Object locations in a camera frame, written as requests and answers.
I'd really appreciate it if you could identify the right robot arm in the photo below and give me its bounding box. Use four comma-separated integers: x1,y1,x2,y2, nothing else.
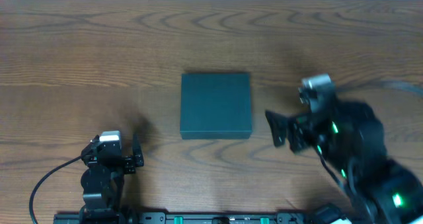
265,100,422,223

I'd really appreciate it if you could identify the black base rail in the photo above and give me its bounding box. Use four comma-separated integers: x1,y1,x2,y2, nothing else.
52,204,351,224

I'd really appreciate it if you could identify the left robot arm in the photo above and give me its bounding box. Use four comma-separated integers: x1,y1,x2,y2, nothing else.
79,131,144,223

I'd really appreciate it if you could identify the dark green gift box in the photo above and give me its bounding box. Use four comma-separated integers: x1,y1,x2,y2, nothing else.
180,73,252,139

